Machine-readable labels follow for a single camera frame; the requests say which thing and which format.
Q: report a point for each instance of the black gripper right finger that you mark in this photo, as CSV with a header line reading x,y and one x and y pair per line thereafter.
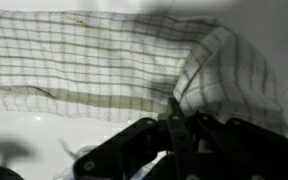
x,y
250,152

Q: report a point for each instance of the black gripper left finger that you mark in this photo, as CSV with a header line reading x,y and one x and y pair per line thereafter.
x,y
123,155

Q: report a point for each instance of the white checked tea towel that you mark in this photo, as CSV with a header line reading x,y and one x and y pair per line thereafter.
x,y
120,67

